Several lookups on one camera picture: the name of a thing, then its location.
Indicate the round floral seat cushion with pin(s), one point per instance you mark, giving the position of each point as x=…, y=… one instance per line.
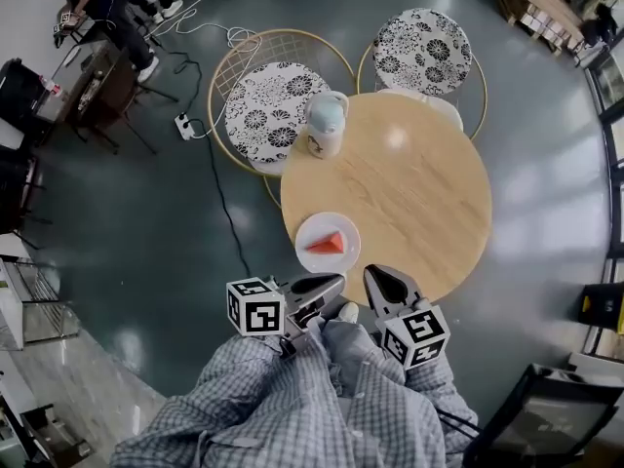
x=421, y=49
x=265, y=110

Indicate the person's white shoe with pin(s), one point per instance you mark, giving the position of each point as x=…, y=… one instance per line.
x=347, y=311

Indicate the dark wooden chair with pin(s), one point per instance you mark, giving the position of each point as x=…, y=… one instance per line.
x=131, y=105

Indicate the person's light blue trousers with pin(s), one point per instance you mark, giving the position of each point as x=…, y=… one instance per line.
x=356, y=354

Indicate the white power strip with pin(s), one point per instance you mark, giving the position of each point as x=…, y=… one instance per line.
x=184, y=127

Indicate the person's left forearm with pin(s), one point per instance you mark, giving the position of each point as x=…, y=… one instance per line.
x=244, y=368

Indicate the person's checked shirt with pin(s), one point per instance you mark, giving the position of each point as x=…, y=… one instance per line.
x=273, y=417

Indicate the orange wedge-shaped food slice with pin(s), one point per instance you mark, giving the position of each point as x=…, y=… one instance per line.
x=327, y=245

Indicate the person's right forearm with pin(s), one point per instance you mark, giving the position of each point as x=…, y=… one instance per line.
x=439, y=388

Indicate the white jug with blue lid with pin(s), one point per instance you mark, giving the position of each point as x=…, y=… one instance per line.
x=324, y=129

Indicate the white round plate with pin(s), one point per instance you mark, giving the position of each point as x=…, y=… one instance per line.
x=336, y=261

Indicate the black and yellow bin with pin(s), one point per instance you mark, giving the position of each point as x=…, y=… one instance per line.
x=602, y=307

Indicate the red and white bottle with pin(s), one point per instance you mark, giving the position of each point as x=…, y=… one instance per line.
x=52, y=87

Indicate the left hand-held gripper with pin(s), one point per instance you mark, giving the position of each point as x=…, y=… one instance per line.
x=258, y=310

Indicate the round wooden table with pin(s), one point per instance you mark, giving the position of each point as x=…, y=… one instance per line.
x=400, y=188

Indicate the stack of wooden boards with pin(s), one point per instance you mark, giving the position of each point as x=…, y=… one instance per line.
x=536, y=3

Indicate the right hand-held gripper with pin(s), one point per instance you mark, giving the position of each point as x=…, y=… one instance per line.
x=414, y=337

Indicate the dark wooden side table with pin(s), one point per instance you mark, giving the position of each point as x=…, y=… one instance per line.
x=88, y=86

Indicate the dark stool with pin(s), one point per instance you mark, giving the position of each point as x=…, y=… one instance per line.
x=53, y=437

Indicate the black metal frame chair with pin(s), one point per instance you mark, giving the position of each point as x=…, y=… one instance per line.
x=546, y=422

